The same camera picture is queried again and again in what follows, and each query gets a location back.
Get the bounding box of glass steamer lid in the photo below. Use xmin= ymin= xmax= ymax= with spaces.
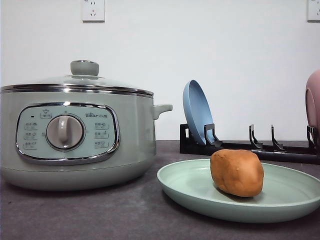
xmin=0 ymin=60 xmax=154 ymax=96

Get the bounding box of brown potato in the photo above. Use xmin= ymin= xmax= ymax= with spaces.
xmin=210 ymin=149 xmax=265 ymax=198

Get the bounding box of green plate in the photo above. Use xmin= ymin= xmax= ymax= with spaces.
xmin=156 ymin=158 xmax=320 ymax=224

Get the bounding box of blue plate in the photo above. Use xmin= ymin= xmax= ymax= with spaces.
xmin=183 ymin=79 xmax=215 ymax=145

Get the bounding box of green electric steamer pot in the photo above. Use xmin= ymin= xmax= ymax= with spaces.
xmin=0 ymin=89 xmax=173 ymax=192

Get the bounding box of pink plate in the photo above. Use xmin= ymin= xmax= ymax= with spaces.
xmin=305 ymin=70 xmax=320 ymax=149

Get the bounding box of black dish rack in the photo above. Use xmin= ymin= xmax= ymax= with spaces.
xmin=180 ymin=124 xmax=320 ymax=164

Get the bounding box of white wall socket left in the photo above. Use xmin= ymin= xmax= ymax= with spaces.
xmin=81 ymin=0 xmax=106 ymax=24

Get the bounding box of white wall socket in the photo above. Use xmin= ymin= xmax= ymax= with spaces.
xmin=81 ymin=0 xmax=106 ymax=24
xmin=307 ymin=0 xmax=320 ymax=21

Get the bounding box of white wall socket right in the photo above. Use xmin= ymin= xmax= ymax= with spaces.
xmin=307 ymin=0 xmax=320 ymax=21

